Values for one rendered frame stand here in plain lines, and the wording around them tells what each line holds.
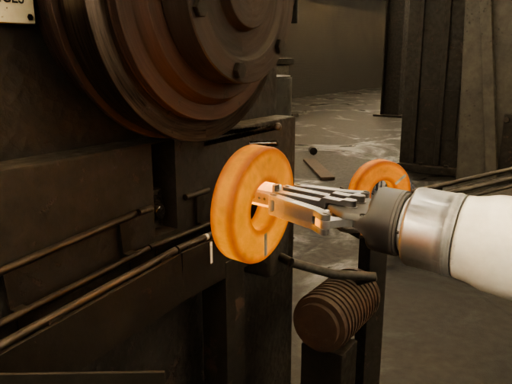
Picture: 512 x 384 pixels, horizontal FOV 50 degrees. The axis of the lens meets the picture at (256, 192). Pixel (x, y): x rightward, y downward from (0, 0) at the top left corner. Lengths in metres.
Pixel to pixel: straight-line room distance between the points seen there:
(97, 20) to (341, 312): 0.73
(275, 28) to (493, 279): 0.55
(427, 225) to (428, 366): 1.46
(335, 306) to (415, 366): 0.89
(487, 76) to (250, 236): 2.89
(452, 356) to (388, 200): 1.52
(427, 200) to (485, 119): 2.91
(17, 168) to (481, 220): 0.58
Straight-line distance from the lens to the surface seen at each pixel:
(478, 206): 0.59
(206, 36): 0.78
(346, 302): 1.18
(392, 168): 1.30
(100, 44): 0.75
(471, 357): 2.11
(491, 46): 3.48
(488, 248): 0.57
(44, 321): 0.76
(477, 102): 3.55
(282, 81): 3.68
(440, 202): 0.60
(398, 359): 2.03
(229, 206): 0.65
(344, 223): 0.62
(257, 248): 0.72
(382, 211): 0.61
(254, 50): 0.89
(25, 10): 0.85
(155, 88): 0.80
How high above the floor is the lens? 1.02
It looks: 14 degrees down
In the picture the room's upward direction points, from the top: straight up
